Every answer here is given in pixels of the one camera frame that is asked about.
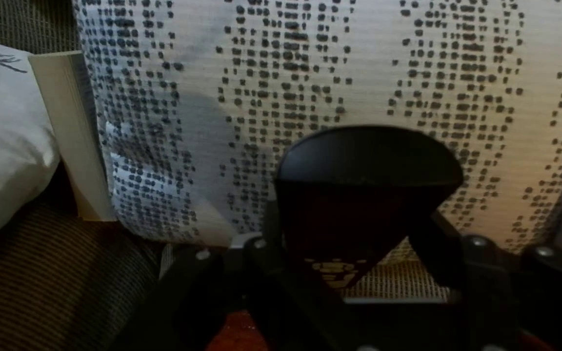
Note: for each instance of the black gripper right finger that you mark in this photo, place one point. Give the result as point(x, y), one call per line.
point(507, 299)

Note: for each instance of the white leaf-print pillow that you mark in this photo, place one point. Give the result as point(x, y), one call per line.
point(4, 143)

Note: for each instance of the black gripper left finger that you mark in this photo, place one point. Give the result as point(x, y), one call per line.
point(189, 299)

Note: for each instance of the grey-green sofa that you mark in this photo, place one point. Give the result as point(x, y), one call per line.
point(47, 286)

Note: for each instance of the black remote controller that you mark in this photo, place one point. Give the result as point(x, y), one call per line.
point(365, 196)

